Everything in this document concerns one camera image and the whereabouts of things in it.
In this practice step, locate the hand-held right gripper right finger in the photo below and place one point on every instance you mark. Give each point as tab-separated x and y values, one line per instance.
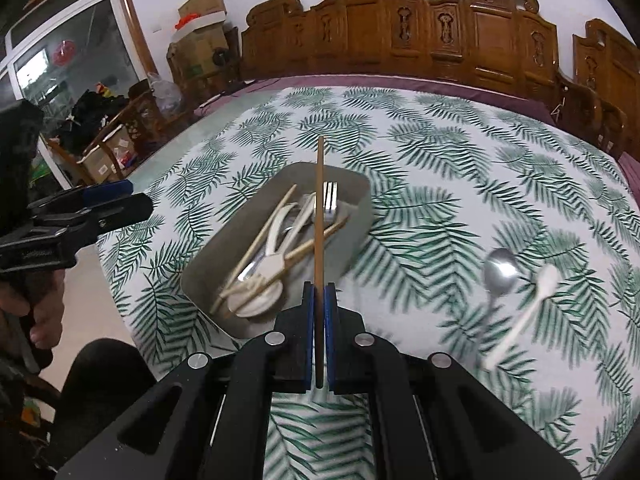
330	325

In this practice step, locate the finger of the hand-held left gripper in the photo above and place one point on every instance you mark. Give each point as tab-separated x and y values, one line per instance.
100	191
115	212

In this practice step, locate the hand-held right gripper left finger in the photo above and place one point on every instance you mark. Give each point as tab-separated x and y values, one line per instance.
309	325

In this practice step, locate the large white plastic spoon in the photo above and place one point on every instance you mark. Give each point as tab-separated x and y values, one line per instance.
257	304

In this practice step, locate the metal spoon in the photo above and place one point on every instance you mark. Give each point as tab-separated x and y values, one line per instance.
252	266
500	270

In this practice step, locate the brown wooden chopstick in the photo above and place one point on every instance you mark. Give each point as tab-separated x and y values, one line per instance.
319	240

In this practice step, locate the metal fork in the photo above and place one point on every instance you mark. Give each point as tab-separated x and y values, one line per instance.
331	199

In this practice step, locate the rectangular metal tray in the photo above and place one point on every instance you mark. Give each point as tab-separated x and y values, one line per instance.
345	185

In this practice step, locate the small white plastic spoon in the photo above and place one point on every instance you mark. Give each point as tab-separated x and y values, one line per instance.
542	282

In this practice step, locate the person's left hand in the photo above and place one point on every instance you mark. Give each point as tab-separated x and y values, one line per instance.
47	315

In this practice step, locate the wooden chair with clutter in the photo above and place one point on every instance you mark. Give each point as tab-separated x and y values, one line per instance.
125	130

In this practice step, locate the pile of black clothing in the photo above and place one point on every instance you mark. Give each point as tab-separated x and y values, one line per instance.
97	107

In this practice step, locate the red hanging ornament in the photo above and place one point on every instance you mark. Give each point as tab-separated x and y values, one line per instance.
65	53

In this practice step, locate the clear plastic bag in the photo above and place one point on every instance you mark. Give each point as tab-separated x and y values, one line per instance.
164	92

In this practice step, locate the wooden framed glass door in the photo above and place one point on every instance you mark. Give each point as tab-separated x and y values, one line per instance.
75	50

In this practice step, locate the large brown cardboard box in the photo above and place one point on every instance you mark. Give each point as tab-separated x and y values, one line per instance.
200	57

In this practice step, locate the green leaf print tablecloth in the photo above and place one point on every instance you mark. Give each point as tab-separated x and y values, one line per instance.
425	160

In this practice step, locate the small brown cardboard box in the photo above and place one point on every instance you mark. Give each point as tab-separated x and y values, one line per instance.
202	2

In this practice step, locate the purple sofa seat cushion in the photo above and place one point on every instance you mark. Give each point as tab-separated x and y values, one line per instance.
350	82

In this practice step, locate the carved wooden sofa bench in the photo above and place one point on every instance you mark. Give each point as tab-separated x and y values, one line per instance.
400	30

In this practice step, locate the carved wooden armchair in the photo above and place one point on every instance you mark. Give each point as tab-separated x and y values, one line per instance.
595	90

